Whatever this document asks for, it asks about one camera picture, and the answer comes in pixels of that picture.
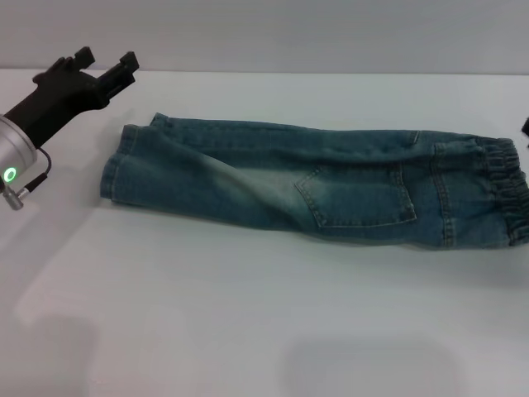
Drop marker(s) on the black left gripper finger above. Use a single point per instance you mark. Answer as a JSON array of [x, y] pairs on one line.
[[120, 76], [85, 57]]

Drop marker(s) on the blue denim shorts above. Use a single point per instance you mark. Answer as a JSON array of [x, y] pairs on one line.
[[264, 173]]

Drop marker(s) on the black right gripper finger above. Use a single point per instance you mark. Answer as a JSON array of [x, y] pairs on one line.
[[526, 128]]

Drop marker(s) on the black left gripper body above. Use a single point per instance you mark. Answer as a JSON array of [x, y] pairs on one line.
[[62, 95]]

